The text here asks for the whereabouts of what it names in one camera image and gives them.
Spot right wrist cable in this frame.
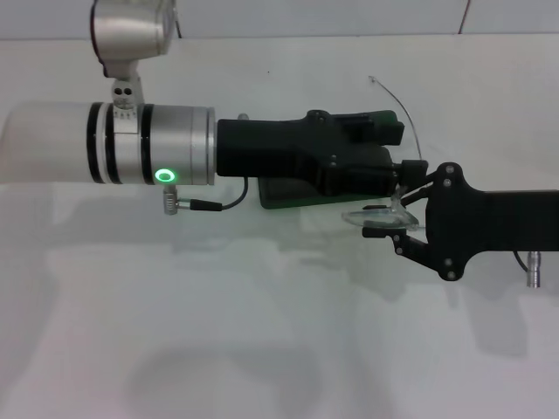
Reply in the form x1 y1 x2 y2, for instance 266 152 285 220
513 251 543 289

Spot clear white glasses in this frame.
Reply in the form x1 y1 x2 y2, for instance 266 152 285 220
340 76 428 233

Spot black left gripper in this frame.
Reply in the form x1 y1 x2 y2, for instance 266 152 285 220
217 109 405 198

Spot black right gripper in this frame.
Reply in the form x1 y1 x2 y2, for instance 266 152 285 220
361 159 559 283

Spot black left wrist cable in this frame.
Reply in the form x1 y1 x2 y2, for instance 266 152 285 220
162 175 250 216

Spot green glasses case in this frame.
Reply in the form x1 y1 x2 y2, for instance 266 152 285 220
256 108 399 212

